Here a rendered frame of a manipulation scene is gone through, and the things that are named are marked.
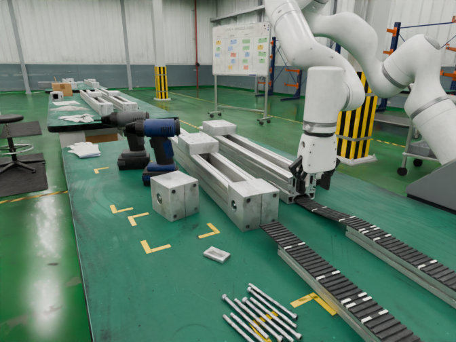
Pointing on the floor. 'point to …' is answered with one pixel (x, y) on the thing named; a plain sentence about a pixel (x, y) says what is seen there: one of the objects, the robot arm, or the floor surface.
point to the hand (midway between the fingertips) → (313, 186)
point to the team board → (241, 55)
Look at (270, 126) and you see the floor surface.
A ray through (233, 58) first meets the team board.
